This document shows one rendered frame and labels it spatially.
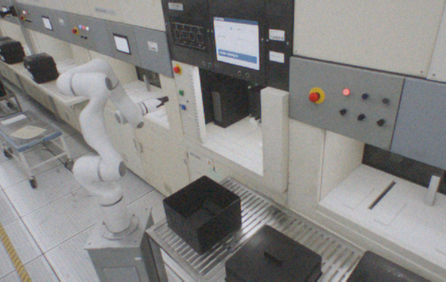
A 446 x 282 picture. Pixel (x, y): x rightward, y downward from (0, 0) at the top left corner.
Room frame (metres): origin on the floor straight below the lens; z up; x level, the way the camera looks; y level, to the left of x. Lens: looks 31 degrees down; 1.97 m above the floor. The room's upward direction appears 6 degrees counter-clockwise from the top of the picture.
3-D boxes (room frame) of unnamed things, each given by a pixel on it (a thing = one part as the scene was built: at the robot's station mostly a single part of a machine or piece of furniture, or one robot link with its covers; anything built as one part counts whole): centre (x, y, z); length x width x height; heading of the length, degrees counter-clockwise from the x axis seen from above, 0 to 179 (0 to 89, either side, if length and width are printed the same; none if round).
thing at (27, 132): (3.10, 1.97, 0.47); 0.31 x 0.23 x 0.02; 62
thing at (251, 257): (0.90, -0.16, 0.83); 0.29 x 0.29 x 0.13; 43
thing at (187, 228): (1.23, 0.13, 0.85); 0.28 x 0.28 x 0.17; 40
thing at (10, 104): (4.54, 3.15, 0.24); 0.94 x 0.53 x 0.48; 40
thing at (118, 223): (1.29, 0.57, 0.85); 0.19 x 0.19 x 0.18
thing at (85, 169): (1.29, 0.60, 1.07); 0.19 x 0.12 x 0.24; 81
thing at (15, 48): (4.64, 2.71, 0.93); 0.30 x 0.28 x 0.26; 43
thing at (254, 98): (2.07, -0.35, 1.06); 0.24 x 0.20 x 0.32; 41
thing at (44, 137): (3.25, 2.07, 0.24); 0.97 x 0.52 x 0.48; 43
